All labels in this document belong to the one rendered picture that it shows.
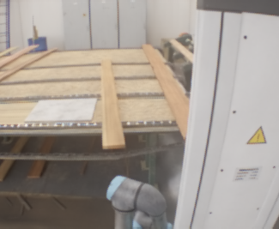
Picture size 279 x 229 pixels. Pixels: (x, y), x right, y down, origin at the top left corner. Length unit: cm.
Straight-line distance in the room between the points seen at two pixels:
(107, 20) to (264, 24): 675
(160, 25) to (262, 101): 734
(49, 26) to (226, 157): 777
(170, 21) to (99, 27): 226
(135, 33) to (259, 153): 672
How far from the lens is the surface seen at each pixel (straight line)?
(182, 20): 796
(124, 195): 101
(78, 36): 733
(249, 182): 70
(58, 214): 238
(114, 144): 161
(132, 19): 715
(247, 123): 58
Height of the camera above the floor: 176
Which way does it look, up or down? 26 degrees down
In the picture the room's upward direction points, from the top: straight up
